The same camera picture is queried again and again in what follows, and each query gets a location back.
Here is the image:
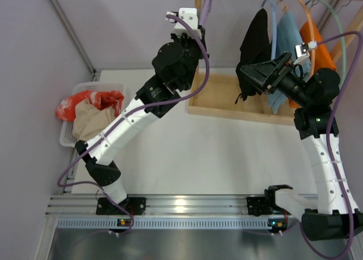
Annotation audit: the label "purple cable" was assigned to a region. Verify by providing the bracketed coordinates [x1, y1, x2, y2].
[57, 14, 212, 235]
[299, 31, 363, 258]

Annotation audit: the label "white plastic basket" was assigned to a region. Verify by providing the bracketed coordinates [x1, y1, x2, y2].
[59, 81, 130, 148]

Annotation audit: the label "light blue trousers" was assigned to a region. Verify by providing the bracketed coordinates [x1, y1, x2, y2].
[268, 12, 303, 114]

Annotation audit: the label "green hanger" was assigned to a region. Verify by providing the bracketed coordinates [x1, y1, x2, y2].
[310, 0, 347, 88]

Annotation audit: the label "aluminium rail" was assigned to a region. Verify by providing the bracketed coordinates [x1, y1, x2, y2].
[47, 194, 318, 216]

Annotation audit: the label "wooden clothes rack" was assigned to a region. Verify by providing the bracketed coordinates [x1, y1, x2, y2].
[188, 0, 362, 126]

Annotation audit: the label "purple hanger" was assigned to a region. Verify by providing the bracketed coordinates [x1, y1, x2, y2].
[198, 0, 214, 27]

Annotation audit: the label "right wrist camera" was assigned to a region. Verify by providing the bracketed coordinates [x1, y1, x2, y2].
[294, 40, 317, 65]

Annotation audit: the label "orange trousers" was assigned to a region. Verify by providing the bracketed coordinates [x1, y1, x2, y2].
[288, 20, 338, 109]

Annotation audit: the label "red white cloth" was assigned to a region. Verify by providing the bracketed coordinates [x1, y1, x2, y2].
[56, 90, 124, 122]

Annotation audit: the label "black trousers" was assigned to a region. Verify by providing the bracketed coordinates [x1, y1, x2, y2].
[235, 8, 271, 104]

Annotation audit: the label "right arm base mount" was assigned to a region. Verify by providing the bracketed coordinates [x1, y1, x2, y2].
[246, 197, 273, 216]

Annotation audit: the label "orange hanger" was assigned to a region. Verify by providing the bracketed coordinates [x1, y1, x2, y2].
[282, 0, 322, 77]

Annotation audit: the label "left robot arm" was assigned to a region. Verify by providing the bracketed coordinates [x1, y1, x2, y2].
[75, 27, 205, 204]

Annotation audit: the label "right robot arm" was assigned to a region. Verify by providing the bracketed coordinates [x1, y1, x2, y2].
[236, 53, 362, 241]

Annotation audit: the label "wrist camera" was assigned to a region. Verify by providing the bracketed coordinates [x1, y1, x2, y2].
[166, 7, 202, 40]
[294, 40, 317, 65]

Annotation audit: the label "grey cable duct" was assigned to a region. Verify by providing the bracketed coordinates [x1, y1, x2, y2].
[57, 217, 276, 230]

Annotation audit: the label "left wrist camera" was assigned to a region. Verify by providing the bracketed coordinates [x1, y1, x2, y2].
[166, 7, 202, 40]

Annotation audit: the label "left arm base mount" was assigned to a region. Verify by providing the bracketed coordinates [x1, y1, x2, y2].
[96, 197, 146, 215]

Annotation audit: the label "beige trousers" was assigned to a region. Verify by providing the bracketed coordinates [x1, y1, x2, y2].
[73, 99, 116, 141]

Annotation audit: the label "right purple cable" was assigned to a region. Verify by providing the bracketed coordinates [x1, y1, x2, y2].
[299, 31, 363, 258]

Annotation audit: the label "blue hanger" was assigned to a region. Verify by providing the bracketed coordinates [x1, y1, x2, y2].
[261, 0, 280, 60]

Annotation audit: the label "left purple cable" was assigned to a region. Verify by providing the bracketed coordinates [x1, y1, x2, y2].
[57, 14, 212, 235]

